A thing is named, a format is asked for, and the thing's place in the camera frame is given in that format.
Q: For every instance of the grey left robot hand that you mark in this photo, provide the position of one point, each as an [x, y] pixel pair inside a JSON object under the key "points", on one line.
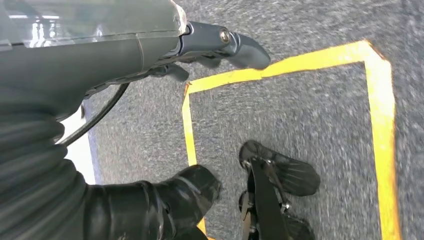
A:
{"points": [[82, 66]]}

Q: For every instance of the yellow floor tape square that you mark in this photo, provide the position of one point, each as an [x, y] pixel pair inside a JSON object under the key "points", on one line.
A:
{"points": [[381, 132]]}

